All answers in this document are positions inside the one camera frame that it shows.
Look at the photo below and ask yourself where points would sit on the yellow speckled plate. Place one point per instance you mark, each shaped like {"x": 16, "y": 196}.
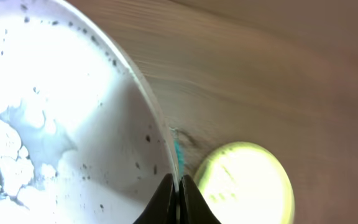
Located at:
{"x": 242, "y": 182}

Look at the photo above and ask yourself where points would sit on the white speckled plate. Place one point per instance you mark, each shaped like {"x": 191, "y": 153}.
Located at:
{"x": 82, "y": 139}

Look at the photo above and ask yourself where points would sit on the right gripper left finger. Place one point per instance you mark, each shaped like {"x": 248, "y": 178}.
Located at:
{"x": 162, "y": 207}

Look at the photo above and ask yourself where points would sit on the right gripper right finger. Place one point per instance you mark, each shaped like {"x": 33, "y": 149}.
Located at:
{"x": 193, "y": 207}

